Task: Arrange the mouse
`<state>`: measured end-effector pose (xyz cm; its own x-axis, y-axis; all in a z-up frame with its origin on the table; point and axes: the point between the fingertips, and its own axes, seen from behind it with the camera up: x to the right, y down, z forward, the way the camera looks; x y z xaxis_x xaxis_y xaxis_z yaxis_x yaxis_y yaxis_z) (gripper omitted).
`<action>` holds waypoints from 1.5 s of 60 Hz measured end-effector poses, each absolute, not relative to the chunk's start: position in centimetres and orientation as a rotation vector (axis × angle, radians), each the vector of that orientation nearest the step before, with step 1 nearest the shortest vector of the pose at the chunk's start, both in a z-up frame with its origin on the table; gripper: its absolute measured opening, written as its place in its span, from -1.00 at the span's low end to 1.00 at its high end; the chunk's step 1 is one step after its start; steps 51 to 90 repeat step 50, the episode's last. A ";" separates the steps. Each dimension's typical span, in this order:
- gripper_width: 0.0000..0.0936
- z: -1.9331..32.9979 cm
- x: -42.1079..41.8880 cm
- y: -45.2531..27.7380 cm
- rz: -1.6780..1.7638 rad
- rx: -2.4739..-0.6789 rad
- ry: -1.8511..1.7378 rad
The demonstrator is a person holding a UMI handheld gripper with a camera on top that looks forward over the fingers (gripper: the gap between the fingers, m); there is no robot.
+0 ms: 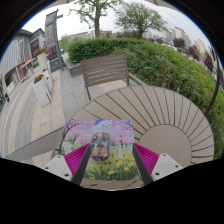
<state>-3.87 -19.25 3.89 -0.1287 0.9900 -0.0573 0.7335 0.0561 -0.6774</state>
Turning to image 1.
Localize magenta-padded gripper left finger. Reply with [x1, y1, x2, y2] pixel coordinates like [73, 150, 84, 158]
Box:
[41, 143, 92, 186]

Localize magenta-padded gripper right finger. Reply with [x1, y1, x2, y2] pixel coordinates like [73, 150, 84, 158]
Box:
[131, 143, 184, 186]

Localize white planter with pink flowers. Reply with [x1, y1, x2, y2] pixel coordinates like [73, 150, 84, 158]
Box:
[33, 48, 49, 73]

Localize round leafy tree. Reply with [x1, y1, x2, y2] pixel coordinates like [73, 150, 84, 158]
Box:
[114, 1, 169, 38]

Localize dark curved umbrella pole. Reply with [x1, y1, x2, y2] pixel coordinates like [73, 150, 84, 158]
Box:
[203, 44, 222, 117]

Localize tree with thick bare trunk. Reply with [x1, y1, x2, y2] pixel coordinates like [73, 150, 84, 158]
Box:
[68, 0, 124, 38]

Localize tall grey sign pillar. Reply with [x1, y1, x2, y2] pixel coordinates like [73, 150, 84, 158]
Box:
[44, 9, 66, 73]

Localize flower landscape print mouse pad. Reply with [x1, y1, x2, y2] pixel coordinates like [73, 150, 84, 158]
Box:
[59, 119, 139, 182]

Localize distant apartment buildings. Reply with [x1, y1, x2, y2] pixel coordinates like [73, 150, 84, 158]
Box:
[66, 27, 221, 68]

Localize green hedge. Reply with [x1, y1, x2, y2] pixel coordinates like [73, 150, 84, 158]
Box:
[66, 36, 224, 159]

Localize grey shopfront building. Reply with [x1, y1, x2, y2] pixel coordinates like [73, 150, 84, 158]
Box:
[0, 28, 46, 108]

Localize brown slatted chair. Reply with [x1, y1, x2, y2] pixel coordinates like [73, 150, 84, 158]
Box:
[79, 53, 148, 103]

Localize white planter with orange flowers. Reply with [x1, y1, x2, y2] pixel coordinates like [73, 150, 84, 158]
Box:
[32, 73, 53, 108]
[42, 68, 54, 93]

